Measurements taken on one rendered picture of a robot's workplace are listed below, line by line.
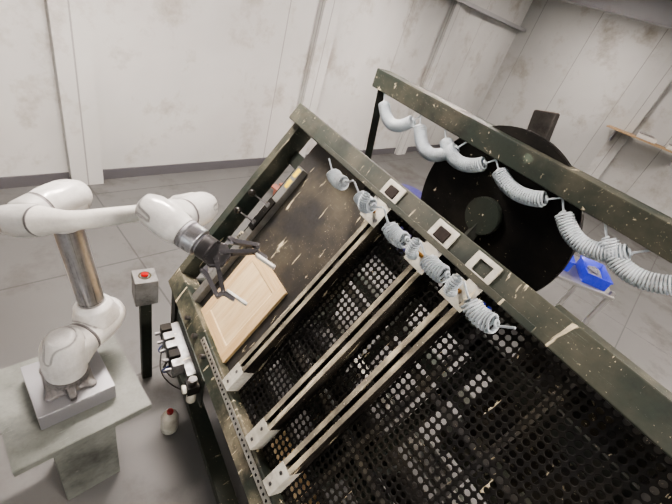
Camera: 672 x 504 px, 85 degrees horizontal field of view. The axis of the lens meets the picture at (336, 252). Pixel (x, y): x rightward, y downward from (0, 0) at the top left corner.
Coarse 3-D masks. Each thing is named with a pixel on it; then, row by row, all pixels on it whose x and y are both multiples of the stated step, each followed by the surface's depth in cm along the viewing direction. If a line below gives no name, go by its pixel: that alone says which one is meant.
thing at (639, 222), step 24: (384, 72) 206; (408, 96) 194; (432, 96) 183; (432, 120) 183; (456, 120) 172; (480, 120) 167; (480, 144) 164; (504, 144) 155; (528, 168) 148; (552, 168) 141; (576, 168) 142; (552, 192) 142; (576, 192) 135; (600, 192) 129; (600, 216) 130; (624, 216) 124; (648, 216) 119; (648, 240) 120
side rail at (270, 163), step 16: (288, 144) 203; (304, 144) 209; (272, 160) 204; (288, 160) 210; (256, 176) 208; (272, 176) 211; (240, 192) 212; (256, 192) 212; (224, 224) 214; (192, 256) 219; (192, 272) 224
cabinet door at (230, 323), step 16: (240, 272) 195; (256, 272) 189; (272, 272) 182; (240, 288) 192; (256, 288) 185; (272, 288) 178; (208, 304) 202; (224, 304) 195; (240, 304) 188; (256, 304) 182; (272, 304) 175; (208, 320) 198; (224, 320) 191; (240, 320) 184; (256, 320) 178; (224, 336) 187; (240, 336) 181; (224, 352) 183
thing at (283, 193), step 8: (296, 168) 192; (296, 176) 190; (304, 176) 192; (296, 184) 193; (280, 192) 194; (288, 192) 193; (280, 200) 194; (272, 208) 194; (264, 224) 198; (248, 232) 198; (256, 232) 199; (248, 240) 199; (232, 248) 202; (240, 248) 200; (232, 256) 200; (216, 272) 203; (224, 272) 205; (216, 280) 205; (200, 288) 207; (208, 288) 206; (192, 296) 209; (200, 296) 206
